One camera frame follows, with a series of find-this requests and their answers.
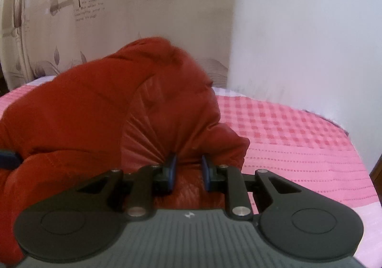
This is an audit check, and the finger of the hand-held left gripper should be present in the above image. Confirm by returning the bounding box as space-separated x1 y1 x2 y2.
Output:
0 150 20 171

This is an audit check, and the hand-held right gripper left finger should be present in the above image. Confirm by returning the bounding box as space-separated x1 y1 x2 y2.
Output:
74 153 178 221

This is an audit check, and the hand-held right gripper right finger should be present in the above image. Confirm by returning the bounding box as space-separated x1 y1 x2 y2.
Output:
201 155 302 221

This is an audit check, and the red padded jacket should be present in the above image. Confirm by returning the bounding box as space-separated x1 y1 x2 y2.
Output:
0 37 251 268

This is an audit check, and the pink patterned bedspread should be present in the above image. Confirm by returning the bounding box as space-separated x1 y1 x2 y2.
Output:
0 75 377 268

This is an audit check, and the leaf print curtain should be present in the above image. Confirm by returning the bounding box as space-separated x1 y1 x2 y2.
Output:
0 0 238 93

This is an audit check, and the dark wooden furniture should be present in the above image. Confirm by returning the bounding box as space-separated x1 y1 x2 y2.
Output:
369 156 382 198

